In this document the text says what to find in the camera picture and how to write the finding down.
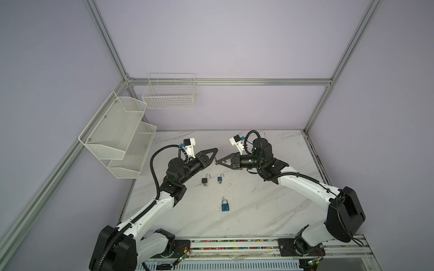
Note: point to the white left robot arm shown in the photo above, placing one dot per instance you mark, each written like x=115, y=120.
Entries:
x=125, y=246

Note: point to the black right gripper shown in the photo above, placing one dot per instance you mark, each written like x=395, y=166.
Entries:
x=235, y=161

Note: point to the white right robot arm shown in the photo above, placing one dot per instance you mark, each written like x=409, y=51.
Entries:
x=344, y=215

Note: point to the black padlock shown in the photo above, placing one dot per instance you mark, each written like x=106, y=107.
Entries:
x=205, y=181

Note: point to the upper white mesh shelf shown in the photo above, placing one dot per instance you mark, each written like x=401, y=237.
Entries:
x=109, y=134

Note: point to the white mesh shelf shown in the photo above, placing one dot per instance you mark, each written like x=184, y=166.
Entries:
x=131, y=165
x=109, y=134

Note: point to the white wire basket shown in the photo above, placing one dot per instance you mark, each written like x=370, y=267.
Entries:
x=170, y=91

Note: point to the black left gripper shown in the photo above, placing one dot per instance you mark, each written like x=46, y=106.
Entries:
x=203, y=160

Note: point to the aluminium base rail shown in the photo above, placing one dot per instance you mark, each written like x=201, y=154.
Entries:
x=263, y=253

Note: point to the aluminium frame horizontal beam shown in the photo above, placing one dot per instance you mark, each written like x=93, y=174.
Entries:
x=233, y=82

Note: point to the large blue padlock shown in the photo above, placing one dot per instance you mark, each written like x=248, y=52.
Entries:
x=225, y=205

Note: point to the aluminium frame corner post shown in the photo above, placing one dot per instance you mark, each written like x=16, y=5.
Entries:
x=349, y=51

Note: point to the lower white mesh shelf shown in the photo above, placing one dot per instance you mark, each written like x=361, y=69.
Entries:
x=131, y=165

